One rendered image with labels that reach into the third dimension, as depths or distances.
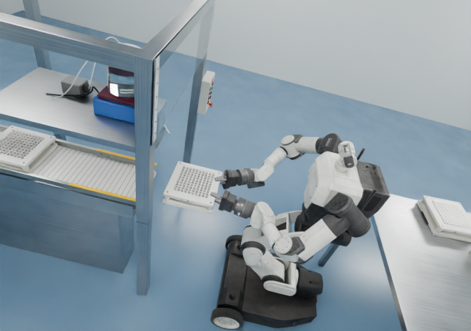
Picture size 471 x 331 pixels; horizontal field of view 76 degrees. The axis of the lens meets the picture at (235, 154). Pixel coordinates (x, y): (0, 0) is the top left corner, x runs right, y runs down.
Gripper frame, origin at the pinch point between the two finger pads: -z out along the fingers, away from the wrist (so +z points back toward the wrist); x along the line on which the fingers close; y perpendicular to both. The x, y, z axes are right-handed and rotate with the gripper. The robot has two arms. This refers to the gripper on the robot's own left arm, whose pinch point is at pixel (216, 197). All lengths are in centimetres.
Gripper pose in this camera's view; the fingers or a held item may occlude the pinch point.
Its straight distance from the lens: 150.3
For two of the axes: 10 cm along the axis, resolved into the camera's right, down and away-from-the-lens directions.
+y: 2.8, -5.8, 7.7
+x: -2.2, 7.4, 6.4
